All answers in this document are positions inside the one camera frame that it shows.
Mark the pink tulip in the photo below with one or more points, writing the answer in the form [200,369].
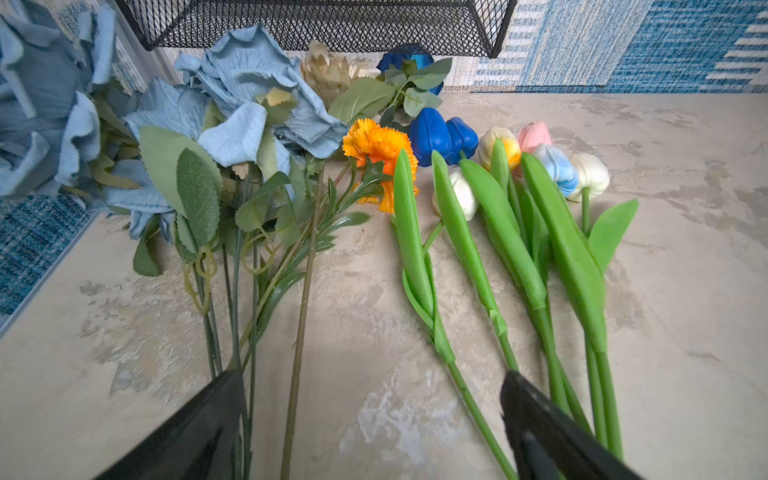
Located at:
[533,135]

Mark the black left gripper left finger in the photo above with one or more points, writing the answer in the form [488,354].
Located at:
[194,443]

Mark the dusty blue rose bouquet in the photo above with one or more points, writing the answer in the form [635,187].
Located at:
[218,178]

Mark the cream white tulip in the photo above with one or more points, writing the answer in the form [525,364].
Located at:
[604,234]

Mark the cream sunflower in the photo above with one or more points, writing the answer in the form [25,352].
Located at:
[329,74]

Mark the orange marigold flower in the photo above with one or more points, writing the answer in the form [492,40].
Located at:
[372,151]

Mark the yellow white tulip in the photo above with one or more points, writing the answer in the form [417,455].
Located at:
[520,237]

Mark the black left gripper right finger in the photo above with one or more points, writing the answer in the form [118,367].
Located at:
[546,443]

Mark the light blue tulip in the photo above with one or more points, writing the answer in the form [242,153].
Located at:
[545,169]

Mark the deep blue rose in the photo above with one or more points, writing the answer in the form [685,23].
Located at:
[409,83]

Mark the black wire mesh shelf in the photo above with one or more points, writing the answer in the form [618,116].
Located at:
[447,28]

